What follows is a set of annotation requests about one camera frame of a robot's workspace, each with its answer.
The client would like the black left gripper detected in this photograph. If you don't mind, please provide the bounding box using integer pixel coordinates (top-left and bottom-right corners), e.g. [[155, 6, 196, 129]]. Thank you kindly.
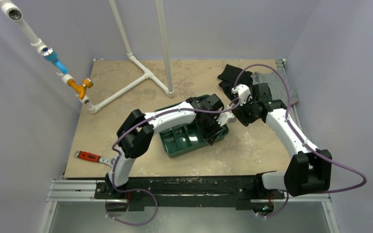
[[198, 116, 225, 146]]

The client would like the white PVC pipe frame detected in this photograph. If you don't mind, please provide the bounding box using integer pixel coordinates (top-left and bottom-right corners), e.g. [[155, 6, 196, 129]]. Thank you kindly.
[[87, 0, 175, 114]]

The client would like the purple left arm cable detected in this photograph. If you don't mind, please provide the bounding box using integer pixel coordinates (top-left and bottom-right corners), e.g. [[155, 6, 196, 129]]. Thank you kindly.
[[104, 97, 241, 226]]

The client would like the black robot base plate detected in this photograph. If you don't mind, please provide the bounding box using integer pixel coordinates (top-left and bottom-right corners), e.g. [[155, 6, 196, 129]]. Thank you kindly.
[[94, 175, 285, 211]]

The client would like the green divided organizer tray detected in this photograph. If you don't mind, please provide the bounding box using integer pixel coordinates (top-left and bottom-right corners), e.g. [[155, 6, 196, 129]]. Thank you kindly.
[[148, 100, 229, 158]]

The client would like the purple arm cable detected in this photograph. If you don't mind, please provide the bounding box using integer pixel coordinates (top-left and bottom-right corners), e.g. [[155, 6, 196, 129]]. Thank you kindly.
[[233, 64, 367, 218], [104, 97, 241, 226]]

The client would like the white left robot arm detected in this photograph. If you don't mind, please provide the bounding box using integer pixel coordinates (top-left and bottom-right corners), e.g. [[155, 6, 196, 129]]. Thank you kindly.
[[106, 94, 234, 199]]

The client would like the black striped underwear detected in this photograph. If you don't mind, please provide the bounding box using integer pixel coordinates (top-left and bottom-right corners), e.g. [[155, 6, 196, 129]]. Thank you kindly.
[[217, 64, 253, 100]]

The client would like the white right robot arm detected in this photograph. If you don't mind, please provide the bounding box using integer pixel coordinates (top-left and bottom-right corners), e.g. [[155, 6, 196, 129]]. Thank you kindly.
[[232, 83, 332, 198]]

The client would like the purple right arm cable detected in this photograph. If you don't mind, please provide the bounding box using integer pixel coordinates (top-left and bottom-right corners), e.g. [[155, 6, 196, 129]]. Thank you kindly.
[[233, 64, 367, 218]]

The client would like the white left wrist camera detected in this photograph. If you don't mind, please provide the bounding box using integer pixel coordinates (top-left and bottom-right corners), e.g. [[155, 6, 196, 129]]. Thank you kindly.
[[217, 111, 237, 127]]

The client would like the adjustable wrench red handle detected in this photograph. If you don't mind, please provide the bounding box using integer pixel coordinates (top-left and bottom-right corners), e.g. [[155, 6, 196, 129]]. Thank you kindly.
[[73, 150, 115, 167]]

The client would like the grey striped underwear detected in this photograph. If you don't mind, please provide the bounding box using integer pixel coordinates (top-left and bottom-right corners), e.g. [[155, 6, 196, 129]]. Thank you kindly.
[[251, 72, 288, 106]]

